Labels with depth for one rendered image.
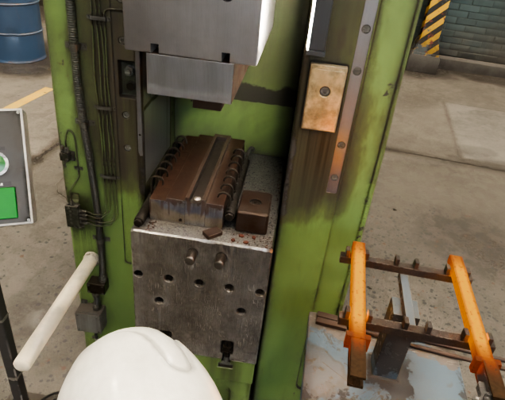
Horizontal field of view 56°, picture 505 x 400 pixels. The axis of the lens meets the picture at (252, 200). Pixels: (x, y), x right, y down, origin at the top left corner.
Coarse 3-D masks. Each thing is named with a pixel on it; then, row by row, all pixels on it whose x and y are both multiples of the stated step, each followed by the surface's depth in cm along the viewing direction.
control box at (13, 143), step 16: (0, 112) 113; (16, 112) 114; (0, 128) 113; (16, 128) 114; (0, 144) 113; (16, 144) 114; (16, 160) 114; (0, 176) 113; (16, 176) 114; (32, 176) 121; (16, 192) 114; (32, 192) 118; (32, 208) 116; (0, 224) 114; (16, 224) 115
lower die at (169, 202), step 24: (192, 144) 156; (240, 144) 157; (168, 168) 141; (192, 168) 140; (216, 168) 140; (168, 192) 130; (216, 192) 130; (168, 216) 129; (192, 216) 128; (216, 216) 127
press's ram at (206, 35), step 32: (128, 0) 101; (160, 0) 100; (192, 0) 99; (224, 0) 99; (256, 0) 98; (128, 32) 104; (160, 32) 103; (192, 32) 102; (224, 32) 102; (256, 32) 101; (256, 64) 105
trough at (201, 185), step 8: (216, 144) 156; (224, 144) 157; (216, 152) 152; (208, 160) 146; (216, 160) 147; (208, 168) 142; (200, 176) 137; (208, 176) 138; (200, 184) 134; (192, 192) 128; (200, 192) 130; (192, 200) 126; (200, 200) 127
